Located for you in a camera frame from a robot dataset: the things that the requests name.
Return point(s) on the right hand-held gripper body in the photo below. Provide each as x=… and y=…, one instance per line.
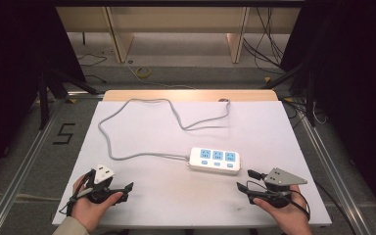
x=282, y=178

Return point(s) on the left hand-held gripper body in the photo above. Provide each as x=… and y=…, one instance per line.
x=103, y=174

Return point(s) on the person's right hand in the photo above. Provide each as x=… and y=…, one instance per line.
x=287, y=217

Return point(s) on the person's left hand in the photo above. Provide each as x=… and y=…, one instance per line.
x=89, y=212

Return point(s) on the white power strip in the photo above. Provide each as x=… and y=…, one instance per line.
x=215, y=160

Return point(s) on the white table mat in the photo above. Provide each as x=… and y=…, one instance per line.
x=176, y=196

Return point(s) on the black tape floor mark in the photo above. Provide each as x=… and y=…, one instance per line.
x=64, y=133

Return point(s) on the power strip plug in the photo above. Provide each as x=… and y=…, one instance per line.
x=223, y=100

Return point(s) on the black metal stand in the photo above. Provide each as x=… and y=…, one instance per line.
x=50, y=91
x=306, y=88

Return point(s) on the wooden table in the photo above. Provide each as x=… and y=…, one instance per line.
x=189, y=95

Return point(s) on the yellow tape roll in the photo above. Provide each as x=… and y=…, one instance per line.
x=143, y=72

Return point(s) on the dark curtain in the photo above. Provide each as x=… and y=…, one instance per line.
x=355, y=81
x=9, y=65

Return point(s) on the aluminium floor rail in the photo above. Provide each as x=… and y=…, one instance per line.
x=19, y=169
x=336, y=176

